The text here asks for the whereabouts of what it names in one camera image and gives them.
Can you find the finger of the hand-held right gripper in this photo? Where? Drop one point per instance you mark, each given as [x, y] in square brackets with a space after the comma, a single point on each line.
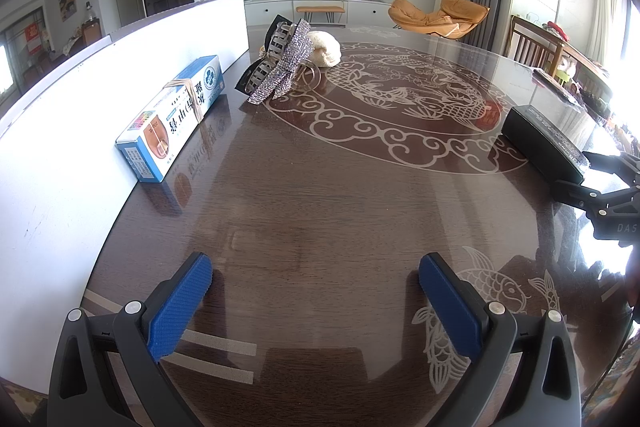
[580, 197]
[615, 167]

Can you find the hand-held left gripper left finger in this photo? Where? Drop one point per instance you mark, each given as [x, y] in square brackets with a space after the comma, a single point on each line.
[180, 307]

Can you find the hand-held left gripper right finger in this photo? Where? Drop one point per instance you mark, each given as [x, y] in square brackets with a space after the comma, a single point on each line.
[447, 307]

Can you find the black cardboard box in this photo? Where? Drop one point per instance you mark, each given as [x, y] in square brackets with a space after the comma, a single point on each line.
[540, 137]

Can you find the brown patterned desktop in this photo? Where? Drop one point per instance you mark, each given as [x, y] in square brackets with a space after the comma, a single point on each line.
[320, 207]

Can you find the cluttered side table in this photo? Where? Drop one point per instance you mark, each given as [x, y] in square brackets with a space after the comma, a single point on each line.
[590, 82]

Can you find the wooden chair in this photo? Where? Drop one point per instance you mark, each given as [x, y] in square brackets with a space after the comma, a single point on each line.
[530, 44]

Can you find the white partition board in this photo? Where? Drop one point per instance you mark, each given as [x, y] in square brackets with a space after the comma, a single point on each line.
[190, 32]
[55, 167]

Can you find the floral patterned cloth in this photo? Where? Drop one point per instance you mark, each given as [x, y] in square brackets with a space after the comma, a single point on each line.
[20, 407]

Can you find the blue white ointment box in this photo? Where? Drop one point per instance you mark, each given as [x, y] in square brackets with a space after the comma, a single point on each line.
[170, 117]

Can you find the orange lounge chair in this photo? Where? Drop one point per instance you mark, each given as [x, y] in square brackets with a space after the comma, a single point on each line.
[425, 18]

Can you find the clear round hair clip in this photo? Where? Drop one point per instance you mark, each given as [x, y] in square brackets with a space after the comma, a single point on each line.
[315, 77]

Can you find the rhinestone bow hair clip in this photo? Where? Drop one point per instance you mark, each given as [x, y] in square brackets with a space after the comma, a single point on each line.
[295, 52]

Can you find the cream knit hat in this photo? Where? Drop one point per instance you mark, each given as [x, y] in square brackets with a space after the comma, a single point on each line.
[325, 49]

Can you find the small wooden cabinet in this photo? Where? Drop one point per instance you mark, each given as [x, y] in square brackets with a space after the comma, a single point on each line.
[91, 32]

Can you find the red door decoration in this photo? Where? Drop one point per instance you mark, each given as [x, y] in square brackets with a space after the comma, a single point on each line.
[32, 38]

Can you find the white television cabinet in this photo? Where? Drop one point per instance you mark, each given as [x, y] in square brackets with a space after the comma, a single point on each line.
[270, 12]

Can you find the wooden bench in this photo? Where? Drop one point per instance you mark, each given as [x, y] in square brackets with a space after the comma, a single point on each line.
[320, 9]

